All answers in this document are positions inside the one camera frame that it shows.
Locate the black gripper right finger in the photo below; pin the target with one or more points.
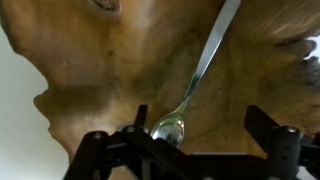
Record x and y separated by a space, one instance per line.
283 150

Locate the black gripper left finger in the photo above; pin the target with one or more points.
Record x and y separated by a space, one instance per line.
133 146

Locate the silver metal spoon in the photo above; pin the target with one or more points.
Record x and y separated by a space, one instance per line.
206 56

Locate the wooden slab board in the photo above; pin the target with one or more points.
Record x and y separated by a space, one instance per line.
100 60

